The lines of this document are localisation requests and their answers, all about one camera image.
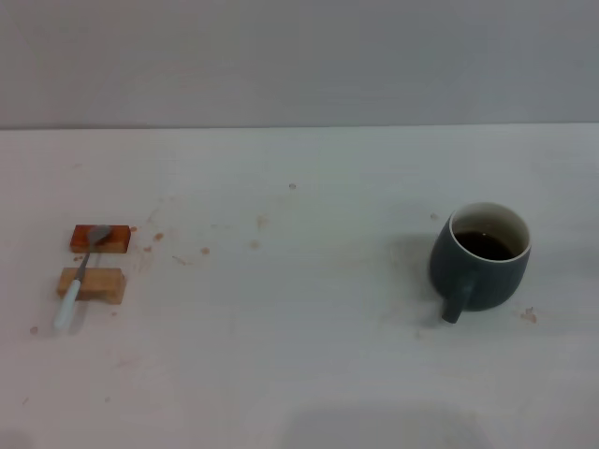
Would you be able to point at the dark red wooden block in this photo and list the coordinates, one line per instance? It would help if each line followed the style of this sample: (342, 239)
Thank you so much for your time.
(117, 239)

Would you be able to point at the light tan wooden block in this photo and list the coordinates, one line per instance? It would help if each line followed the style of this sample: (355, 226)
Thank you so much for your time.
(103, 280)

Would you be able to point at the grey ceramic coffee cup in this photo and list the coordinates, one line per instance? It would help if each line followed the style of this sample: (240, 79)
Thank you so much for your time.
(486, 285)

